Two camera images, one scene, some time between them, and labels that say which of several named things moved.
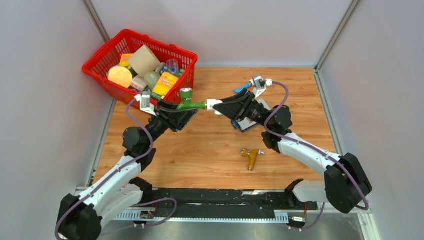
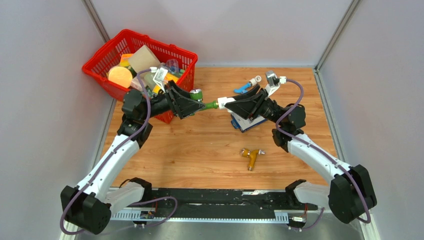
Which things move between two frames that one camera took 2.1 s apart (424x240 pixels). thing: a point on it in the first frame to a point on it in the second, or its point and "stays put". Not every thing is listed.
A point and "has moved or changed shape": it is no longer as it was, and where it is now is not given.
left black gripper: [179, 119] to [190, 105]
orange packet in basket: [125, 59] stays put
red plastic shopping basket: [128, 41] stays put
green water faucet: [186, 104] has moved or changed shape
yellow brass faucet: [252, 155] stays put
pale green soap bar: [151, 78] stays put
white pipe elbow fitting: [210, 103] has moved or changed shape
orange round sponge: [121, 75] stays put
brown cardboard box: [144, 61] stays put
